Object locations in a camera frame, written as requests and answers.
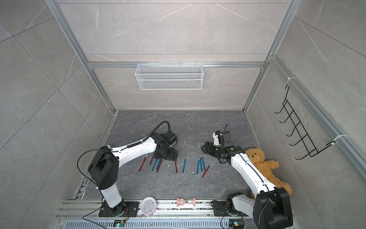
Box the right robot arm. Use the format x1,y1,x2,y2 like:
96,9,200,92
201,131,293,229

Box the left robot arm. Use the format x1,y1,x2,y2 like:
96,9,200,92
88,130,178,209

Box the brown teddy bear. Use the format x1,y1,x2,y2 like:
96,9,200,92
246,148,293,195

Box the pink hourglass timer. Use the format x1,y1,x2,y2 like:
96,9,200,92
176,197,196,207

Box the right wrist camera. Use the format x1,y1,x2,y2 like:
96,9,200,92
213,131,222,146

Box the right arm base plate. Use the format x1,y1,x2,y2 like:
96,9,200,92
211,200,247,217

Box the white wire mesh basket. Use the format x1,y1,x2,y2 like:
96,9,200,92
135,64,204,90

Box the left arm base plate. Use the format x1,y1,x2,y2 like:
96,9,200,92
98,201,139,217

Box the black wire hook rack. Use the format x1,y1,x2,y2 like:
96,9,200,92
275,85,336,160

